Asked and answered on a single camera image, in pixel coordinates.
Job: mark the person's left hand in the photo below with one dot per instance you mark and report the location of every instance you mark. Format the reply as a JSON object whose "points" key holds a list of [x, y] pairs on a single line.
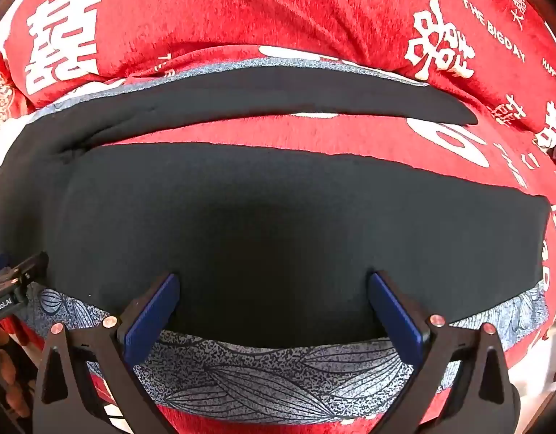
{"points": [[11, 370]]}

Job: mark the black pants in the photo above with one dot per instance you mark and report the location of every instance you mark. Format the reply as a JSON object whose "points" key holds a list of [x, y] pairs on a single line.
{"points": [[260, 235]]}

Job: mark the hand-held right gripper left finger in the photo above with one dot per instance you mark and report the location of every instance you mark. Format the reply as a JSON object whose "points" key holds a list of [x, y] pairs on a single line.
{"points": [[152, 317]]}

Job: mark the red printed blanket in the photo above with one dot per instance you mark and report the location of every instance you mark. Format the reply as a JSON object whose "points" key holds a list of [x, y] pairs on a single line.
{"points": [[260, 9]]}

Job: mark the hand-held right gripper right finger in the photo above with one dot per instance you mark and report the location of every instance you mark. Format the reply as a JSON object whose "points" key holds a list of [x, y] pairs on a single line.
{"points": [[395, 318]]}

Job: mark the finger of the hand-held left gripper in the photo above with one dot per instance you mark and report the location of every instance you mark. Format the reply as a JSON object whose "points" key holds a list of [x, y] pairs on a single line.
{"points": [[25, 270]]}

